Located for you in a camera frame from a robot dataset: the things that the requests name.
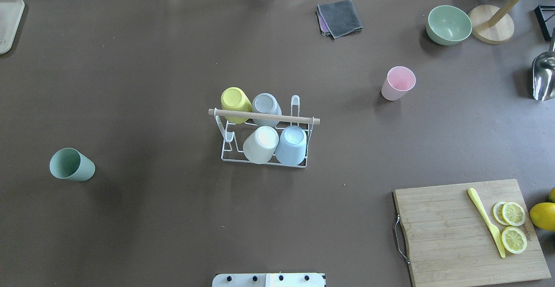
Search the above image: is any pink cup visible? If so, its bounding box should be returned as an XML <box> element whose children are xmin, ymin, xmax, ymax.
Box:
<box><xmin>381</xmin><ymin>66</ymin><xmax>416</xmax><ymax>101</ymax></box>

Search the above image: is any white wire cup rack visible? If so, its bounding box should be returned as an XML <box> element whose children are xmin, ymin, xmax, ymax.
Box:
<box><xmin>208</xmin><ymin>95</ymin><xmax>320</xmax><ymax>168</ymax></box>

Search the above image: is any cream plastic tray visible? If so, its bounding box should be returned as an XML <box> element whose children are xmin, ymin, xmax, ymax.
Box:
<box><xmin>0</xmin><ymin>0</ymin><xmax>25</xmax><ymax>54</ymax></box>

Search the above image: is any white cup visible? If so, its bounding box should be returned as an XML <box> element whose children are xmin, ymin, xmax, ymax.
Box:
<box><xmin>243</xmin><ymin>126</ymin><xmax>279</xmax><ymax>164</ymax></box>

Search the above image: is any green bowl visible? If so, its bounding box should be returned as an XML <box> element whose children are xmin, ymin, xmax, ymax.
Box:
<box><xmin>426</xmin><ymin>5</ymin><xmax>473</xmax><ymax>46</ymax></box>

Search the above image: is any yellow cup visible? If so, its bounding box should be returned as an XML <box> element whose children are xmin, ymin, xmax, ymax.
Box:
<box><xmin>221</xmin><ymin>87</ymin><xmax>252</xmax><ymax>112</ymax></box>

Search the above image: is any light blue cup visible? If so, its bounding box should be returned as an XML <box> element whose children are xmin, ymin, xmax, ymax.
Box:
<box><xmin>275</xmin><ymin>125</ymin><xmax>307</xmax><ymax>166</ymax></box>

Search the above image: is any lemon slice upper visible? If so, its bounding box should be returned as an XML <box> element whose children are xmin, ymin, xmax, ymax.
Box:
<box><xmin>492</xmin><ymin>202</ymin><xmax>526</xmax><ymax>227</ymax></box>

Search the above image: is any green cup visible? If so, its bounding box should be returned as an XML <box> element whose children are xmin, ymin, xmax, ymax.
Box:
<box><xmin>49</xmin><ymin>147</ymin><xmax>96</xmax><ymax>182</ymax></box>

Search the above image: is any wooden cutting board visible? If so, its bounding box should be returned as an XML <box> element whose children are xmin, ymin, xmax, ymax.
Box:
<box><xmin>394</xmin><ymin>179</ymin><xmax>551</xmax><ymax>287</ymax></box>

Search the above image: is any yellow plastic knife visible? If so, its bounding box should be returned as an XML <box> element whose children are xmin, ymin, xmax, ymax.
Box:
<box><xmin>467</xmin><ymin>187</ymin><xmax>506</xmax><ymax>258</ymax></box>

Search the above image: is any lemon slice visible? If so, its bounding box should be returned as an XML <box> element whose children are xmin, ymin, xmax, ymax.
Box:
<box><xmin>501</xmin><ymin>226</ymin><xmax>527</xmax><ymax>254</ymax></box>
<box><xmin>492</xmin><ymin>202</ymin><xmax>526</xmax><ymax>227</ymax></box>

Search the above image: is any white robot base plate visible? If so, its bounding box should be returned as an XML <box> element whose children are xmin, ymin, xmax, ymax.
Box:
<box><xmin>212</xmin><ymin>272</ymin><xmax>326</xmax><ymax>287</ymax></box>

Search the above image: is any metal scoop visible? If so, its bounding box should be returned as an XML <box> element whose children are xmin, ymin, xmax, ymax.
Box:
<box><xmin>532</xmin><ymin>35</ymin><xmax>555</xmax><ymax>101</ymax></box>

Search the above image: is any grey cup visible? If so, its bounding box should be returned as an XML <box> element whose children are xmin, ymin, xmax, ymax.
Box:
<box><xmin>252</xmin><ymin>93</ymin><xmax>282</xmax><ymax>127</ymax></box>

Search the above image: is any grey folded cloth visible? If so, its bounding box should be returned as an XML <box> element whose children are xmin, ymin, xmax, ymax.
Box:
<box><xmin>316</xmin><ymin>0</ymin><xmax>363</xmax><ymax>39</ymax></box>

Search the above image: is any wooden stand with round base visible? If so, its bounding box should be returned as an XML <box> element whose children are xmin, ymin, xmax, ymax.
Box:
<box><xmin>468</xmin><ymin>0</ymin><xmax>520</xmax><ymax>44</ymax></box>

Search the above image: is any lemon slice lower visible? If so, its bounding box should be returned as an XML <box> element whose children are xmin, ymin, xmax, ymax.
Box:
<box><xmin>501</xmin><ymin>226</ymin><xmax>527</xmax><ymax>254</ymax></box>

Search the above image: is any whole yellow lemon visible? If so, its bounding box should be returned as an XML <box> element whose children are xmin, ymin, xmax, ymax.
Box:
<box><xmin>529</xmin><ymin>202</ymin><xmax>555</xmax><ymax>232</ymax></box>

